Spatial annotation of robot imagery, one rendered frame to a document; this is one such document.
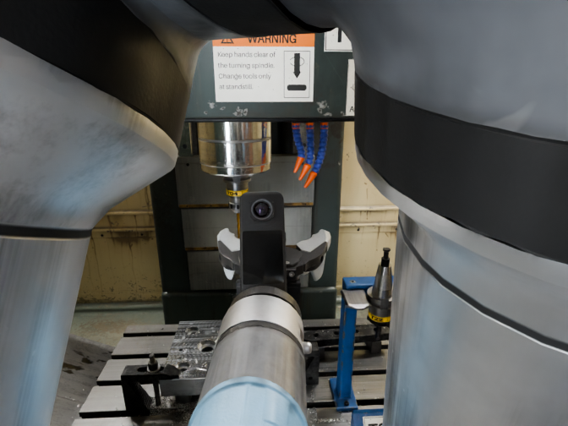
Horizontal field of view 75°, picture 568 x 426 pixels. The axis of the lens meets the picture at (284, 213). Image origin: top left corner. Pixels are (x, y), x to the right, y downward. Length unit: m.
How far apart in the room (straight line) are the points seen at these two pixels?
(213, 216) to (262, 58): 0.82
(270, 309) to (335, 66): 0.42
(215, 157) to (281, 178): 0.55
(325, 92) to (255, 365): 0.46
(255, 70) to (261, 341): 0.44
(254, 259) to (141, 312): 1.66
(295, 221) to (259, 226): 0.97
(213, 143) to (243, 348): 0.55
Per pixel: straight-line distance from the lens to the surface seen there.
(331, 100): 0.63
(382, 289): 0.80
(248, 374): 0.26
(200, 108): 0.63
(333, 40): 0.63
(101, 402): 1.12
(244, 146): 0.76
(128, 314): 2.03
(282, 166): 1.28
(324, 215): 1.39
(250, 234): 0.37
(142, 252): 1.91
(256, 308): 0.32
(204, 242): 1.38
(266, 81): 0.62
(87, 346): 1.70
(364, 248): 1.89
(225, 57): 0.62
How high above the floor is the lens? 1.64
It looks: 19 degrees down
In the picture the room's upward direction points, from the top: straight up
